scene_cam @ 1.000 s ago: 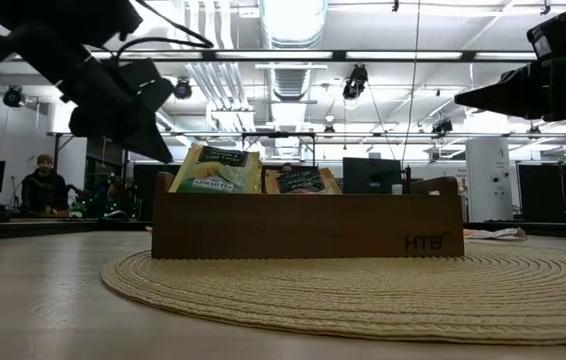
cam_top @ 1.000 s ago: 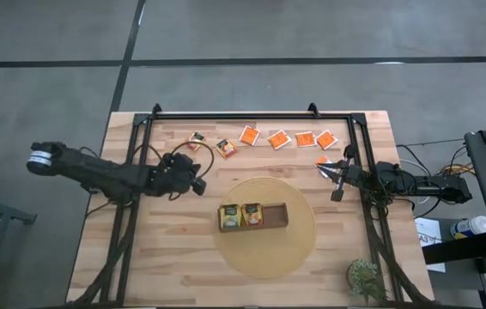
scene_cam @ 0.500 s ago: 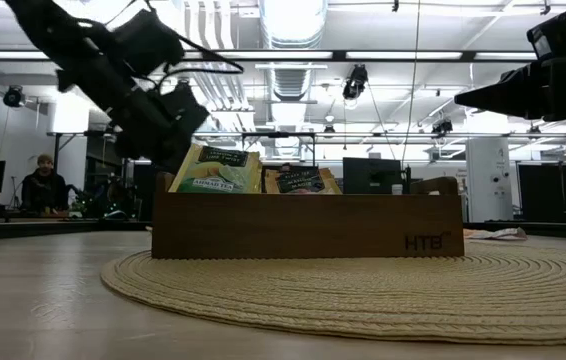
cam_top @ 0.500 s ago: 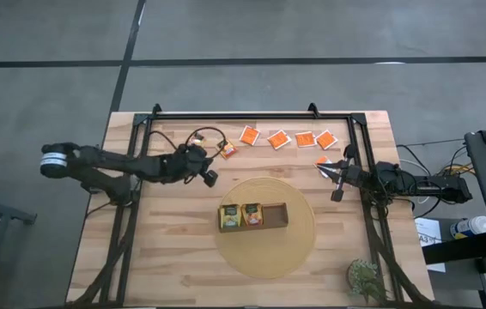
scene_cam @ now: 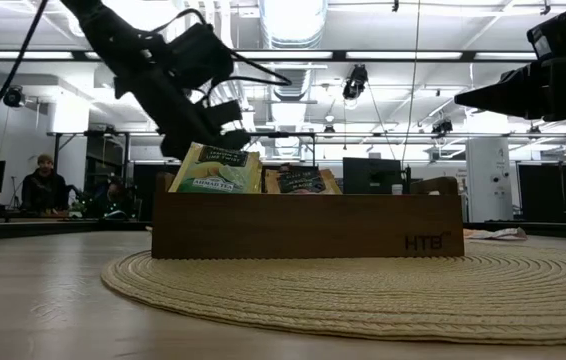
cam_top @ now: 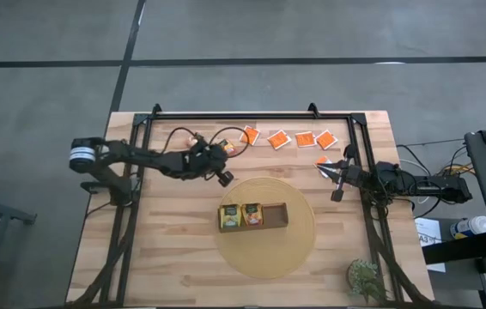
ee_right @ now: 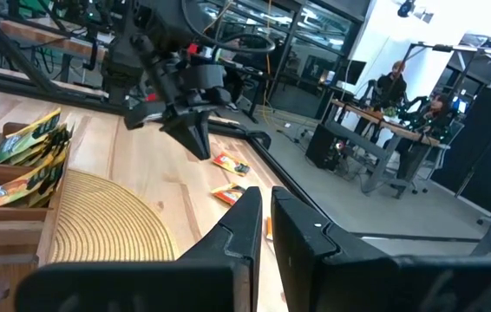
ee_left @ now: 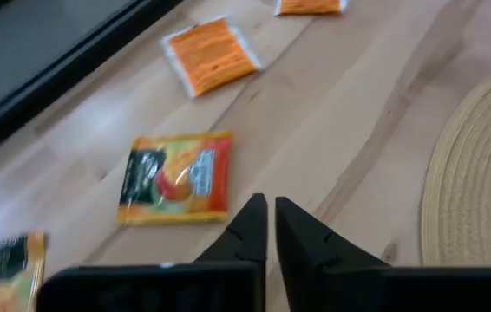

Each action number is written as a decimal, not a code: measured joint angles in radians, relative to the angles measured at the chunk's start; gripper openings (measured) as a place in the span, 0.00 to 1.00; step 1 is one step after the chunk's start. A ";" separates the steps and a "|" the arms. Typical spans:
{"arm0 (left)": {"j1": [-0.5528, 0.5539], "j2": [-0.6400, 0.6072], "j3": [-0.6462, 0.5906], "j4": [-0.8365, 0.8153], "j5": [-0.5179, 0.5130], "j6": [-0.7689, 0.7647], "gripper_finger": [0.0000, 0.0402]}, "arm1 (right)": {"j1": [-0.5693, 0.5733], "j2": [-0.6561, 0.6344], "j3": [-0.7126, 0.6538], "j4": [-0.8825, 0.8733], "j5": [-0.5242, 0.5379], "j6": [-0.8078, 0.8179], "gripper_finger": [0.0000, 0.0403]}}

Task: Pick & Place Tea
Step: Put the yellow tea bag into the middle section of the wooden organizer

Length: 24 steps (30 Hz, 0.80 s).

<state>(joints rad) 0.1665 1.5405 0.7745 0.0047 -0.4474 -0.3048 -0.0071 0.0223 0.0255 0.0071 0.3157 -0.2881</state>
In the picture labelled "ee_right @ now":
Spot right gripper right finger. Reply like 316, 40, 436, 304
270, 185, 491, 312

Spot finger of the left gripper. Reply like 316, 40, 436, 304
160, 117, 200, 159
187, 111, 213, 161

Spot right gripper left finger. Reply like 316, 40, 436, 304
14, 185, 265, 312

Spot green and black tea packet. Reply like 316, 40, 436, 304
10, 123, 74, 168
0, 107, 62, 165

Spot red and black tea packet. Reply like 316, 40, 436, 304
212, 151, 252, 178
0, 163, 67, 208
210, 182, 247, 206
23, 172, 66, 209

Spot wooden tea caddy with handles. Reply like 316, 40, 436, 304
0, 121, 71, 312

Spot black office desk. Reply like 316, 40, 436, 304
223, 55, 281, 125

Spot black computer tower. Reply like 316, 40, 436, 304
304, 123, 347, 172

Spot wooden workbench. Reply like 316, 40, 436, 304
0, 19, 112, 62

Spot wooden desk grey legs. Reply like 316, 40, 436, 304
330, 98, 451, 200

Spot black monitor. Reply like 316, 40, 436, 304
339, 58, 367, 87

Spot desk robot arms green lights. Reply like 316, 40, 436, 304
395, 94, 446, 131

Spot person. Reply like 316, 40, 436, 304
414, 93, 455, 146
375, 60, 409, 109

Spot black looped gripper cable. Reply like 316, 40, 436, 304
181, 0, 277, 55

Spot yellow hanging cable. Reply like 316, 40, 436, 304
262, 0, 275, 127

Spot black aluminium table frame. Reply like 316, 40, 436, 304
0, 0, 362, 239

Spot black partition wall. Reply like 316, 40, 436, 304
430, 84, 491, 213

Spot black ceiling camera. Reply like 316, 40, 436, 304
396, 0, 416, 18

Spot black rig frame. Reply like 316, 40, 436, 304
401, 41, 491, 94

